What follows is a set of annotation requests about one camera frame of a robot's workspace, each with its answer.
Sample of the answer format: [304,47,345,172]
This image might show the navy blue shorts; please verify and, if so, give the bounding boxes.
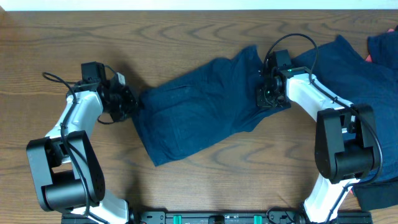
[132,45,281,166]

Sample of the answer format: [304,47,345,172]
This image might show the pink red cloth piece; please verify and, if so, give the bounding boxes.
[365,27,397,62]

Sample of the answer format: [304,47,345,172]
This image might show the navy blue garment pile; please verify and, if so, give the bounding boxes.
[292,34,398,212]

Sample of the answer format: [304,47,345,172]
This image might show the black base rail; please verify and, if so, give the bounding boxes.
[61,210,373,224]

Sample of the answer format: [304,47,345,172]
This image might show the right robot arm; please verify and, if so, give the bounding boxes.
[257,66,382,223]

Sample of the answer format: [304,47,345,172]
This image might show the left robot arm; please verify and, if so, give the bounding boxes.
[26,80,136,224]

